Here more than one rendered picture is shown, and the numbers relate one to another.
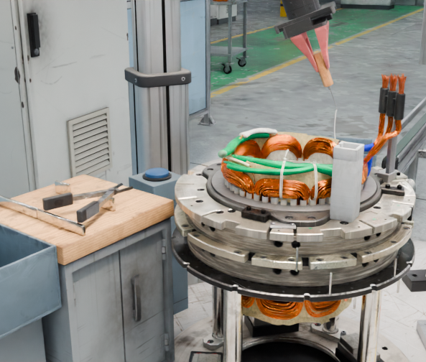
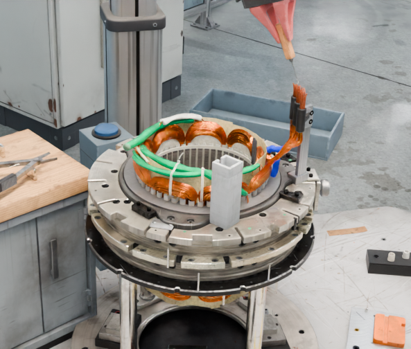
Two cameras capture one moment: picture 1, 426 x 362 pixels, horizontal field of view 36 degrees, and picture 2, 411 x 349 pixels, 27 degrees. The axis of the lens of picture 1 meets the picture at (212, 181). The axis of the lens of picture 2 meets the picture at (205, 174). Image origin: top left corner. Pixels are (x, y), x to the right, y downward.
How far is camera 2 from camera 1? 46 cm
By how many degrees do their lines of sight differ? 13
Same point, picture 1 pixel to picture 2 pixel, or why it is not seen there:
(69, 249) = not seen: outside the picture
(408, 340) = (335, 326)
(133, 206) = (55, 176)
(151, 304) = (72, 264)
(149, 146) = (116, 91)
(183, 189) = (98, 168)
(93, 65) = not seen: outside the picture
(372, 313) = (255, 307)
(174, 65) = (147, 10)
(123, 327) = (41, 283)
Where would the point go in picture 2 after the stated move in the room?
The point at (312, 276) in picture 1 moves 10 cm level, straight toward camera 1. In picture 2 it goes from (188, 272) to (159, 316)
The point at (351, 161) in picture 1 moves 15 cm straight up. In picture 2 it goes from (225, 178) to (231, 64)
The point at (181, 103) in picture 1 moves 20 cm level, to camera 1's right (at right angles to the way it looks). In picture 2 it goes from (152, 49) to (260, 59)
